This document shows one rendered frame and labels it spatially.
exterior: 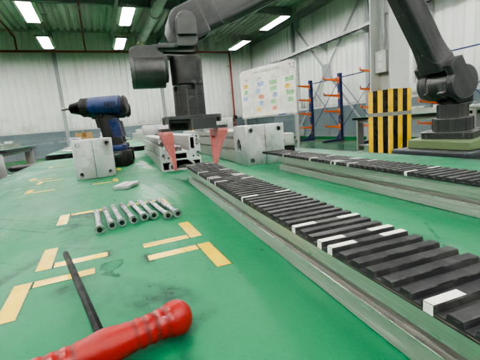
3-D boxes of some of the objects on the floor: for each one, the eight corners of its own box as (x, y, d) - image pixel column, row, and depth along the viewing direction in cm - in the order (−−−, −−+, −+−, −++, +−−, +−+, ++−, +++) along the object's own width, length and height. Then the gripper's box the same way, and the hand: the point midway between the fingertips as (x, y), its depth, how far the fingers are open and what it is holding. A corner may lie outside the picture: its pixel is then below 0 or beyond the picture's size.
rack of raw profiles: (294, 141, 1214) (291, 81, 1175) (313, 139, 1248) (311, 80, 1210) (358, 144, 914) (357, 63, 876) (382, 141, 948) (381, 62, 910)
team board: (239, 163, 718) (231, 71, 684) (255, 160, 751) (248, 73, 717) (294, 166, 609) (288, 57, 575) (309, 162, 642) (304, 58, 608)
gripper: (155, 83, 55) (166, 174, 57) (225, 81, 59) (231, 166, 61) (152, 88, 61) (161, 170, 64) (215, 86, 65) (221, 163, 68)
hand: (195, 163), depth 62 cm, fingers open, 8 cm apart
